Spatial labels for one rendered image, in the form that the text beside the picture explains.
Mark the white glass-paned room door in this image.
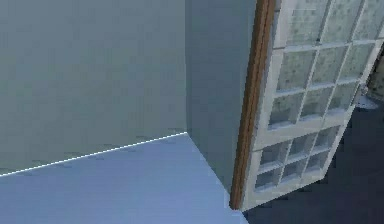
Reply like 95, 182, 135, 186
240, 0, 384, 212

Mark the brown wooden door frame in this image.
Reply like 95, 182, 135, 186
229, 0, 277, 211

